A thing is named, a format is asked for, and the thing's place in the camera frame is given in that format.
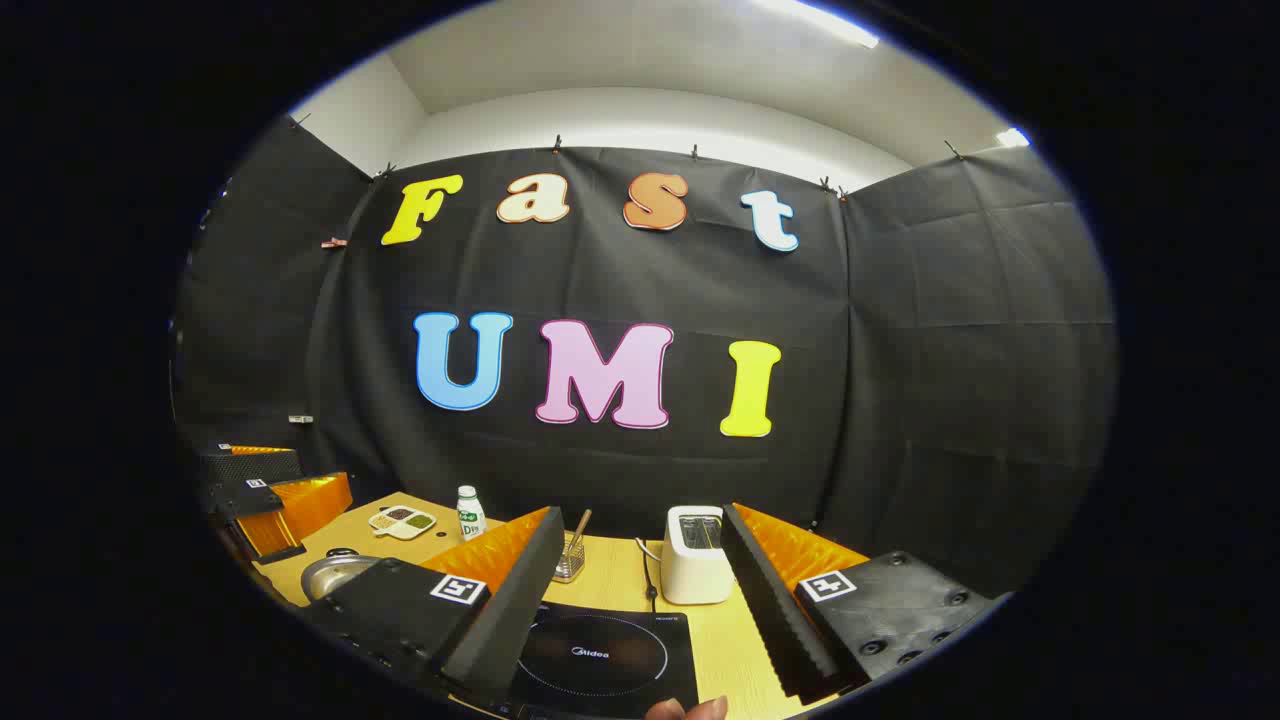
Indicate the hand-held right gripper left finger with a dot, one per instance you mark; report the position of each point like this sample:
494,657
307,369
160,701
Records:
520,610

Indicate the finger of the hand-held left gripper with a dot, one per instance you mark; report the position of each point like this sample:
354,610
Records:
300,505
250,467

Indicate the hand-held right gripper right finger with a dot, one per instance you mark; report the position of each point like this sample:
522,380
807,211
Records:
775,620

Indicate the black induction cooktop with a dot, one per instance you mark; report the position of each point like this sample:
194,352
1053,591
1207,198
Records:
600,660

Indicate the white toaster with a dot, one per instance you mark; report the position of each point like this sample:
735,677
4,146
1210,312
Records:
695,565

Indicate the wooden stick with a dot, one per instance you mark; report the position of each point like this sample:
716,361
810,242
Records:
580,528

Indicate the white divided condiment dish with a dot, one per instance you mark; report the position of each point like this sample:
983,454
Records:
402,521

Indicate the white drink bottle green label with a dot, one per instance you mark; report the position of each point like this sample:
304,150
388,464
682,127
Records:
470,518

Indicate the black backdrop cloth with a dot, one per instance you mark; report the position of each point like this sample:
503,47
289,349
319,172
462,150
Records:
900,400

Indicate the small ceiling light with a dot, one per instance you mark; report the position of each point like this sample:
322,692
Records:
1012,137

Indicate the long ceiling light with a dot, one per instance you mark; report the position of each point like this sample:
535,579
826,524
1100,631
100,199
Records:
820,22

